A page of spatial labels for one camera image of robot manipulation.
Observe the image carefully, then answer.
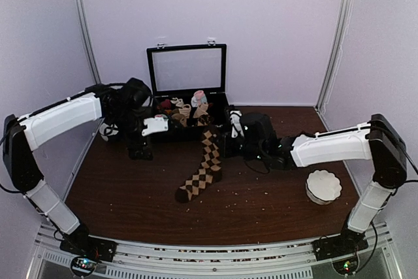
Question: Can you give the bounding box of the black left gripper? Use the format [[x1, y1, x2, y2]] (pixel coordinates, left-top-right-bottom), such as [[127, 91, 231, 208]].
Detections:
[[108, 107, 152, 159]]

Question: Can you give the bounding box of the brown tan argyle sock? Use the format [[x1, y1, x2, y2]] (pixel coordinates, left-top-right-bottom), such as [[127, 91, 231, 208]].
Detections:
[[197, 114, 214, 126], [174, 125, 223, 203]]

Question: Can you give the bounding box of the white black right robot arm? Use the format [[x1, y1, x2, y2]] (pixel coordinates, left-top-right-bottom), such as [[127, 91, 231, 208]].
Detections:
[[223, 110, 413, 259]]

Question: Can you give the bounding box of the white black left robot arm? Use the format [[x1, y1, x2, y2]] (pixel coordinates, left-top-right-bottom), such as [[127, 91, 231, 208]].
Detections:
[[1, 78, 152, 259]]

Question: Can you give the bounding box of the white bowl left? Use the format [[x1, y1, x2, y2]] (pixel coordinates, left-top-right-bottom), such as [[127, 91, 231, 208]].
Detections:
[[99, 122, 120, 142]]

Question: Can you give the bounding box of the tan rolled sock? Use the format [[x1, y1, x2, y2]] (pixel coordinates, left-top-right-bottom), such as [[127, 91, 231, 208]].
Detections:
[[171, 113, 187, 127]]

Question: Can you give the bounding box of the dark red rolled sock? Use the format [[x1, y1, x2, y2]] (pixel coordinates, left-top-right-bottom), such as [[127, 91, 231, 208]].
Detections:
[[157, 99, 172, 111]]

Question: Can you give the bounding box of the cream rolled sock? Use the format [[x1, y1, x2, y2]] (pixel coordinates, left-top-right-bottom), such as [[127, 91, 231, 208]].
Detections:
[[170, 97, 191, 118]]

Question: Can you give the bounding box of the beige rolled sock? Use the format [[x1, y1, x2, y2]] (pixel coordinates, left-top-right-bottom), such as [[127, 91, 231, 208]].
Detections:
[[193, 103, 209, 119]]

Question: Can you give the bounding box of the pink teal white rolled sock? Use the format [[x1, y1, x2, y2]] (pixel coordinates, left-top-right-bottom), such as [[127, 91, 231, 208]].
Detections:
[[191, 90, 208, 107]]

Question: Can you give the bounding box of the white scalloped bowl right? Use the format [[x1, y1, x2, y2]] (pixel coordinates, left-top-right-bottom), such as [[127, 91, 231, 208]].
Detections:
[[305, 170, 342, 205]]

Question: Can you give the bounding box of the black box with glass lid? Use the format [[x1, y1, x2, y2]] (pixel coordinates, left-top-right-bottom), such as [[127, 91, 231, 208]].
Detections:
[[146, 40, 235, 142]]

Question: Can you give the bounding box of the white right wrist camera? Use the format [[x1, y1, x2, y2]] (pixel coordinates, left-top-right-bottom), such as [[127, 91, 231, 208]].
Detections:
[[229, 110, 244, 139]]

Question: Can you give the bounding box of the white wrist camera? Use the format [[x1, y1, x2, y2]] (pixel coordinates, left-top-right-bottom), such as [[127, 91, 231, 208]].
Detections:
[[229, 110, 244, 139], [141, 117, 169, 137]]

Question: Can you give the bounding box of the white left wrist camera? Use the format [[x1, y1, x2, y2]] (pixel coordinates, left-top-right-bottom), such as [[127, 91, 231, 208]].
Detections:
[[141, 117, 169, 137]]

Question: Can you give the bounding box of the aluminium right corner post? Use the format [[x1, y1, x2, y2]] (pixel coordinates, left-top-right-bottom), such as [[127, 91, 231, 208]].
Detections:
[[316, 0, 353, 114]]

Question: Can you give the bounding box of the aluminium corner post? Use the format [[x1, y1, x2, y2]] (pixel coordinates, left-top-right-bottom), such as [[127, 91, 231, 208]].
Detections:
[[74, 0, 102, 84], [316, 0, 353, 114]]

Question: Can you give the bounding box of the aluminium front rail frame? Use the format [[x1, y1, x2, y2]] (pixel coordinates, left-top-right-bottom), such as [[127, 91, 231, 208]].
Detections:
[[25, 222, 404, 279]]

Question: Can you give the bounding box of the aluminium left corner post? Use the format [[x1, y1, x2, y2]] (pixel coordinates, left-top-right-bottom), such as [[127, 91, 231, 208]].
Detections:
[[74, 0, 102, 84]]

